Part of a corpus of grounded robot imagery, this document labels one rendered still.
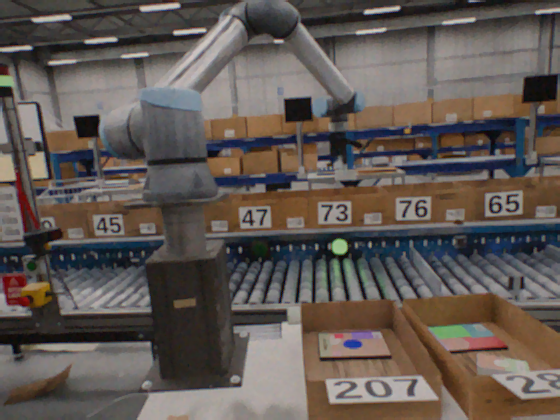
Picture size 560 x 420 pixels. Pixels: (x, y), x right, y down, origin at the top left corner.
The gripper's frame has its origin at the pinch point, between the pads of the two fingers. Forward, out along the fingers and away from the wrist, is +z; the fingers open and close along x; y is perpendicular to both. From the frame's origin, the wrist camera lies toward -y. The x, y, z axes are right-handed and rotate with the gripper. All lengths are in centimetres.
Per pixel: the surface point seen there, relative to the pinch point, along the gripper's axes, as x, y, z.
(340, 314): 87, 9, 35
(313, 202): 8.0, 16.6, 13.3
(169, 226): 107, 51, 0
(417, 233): 14.0, -31.5, 29.9
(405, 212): 8.1, -27.4, 20.7
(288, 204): 8.1, 29.1, 13.6
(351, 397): 132, 9, 29
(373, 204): 8.0, -12.4, 15.9
